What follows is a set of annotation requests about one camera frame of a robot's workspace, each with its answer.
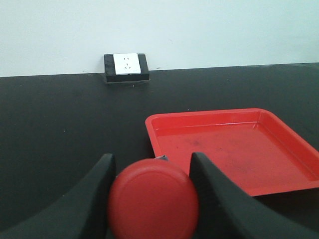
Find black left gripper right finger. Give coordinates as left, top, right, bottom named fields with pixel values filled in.
left=189, top=152, right=319, bottom=239

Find white wall socket black box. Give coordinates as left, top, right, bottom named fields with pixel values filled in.
left=104, top=53, right=150, bottom=84

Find red plastic tray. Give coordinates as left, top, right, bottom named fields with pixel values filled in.
left=145, top=108, right=319, bottom=196

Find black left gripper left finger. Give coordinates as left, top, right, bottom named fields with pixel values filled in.
left=0, top=153, right=116, bottom=239

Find red mushroom push button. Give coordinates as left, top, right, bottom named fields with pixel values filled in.
left=107, top=159, right=199, bottom=239

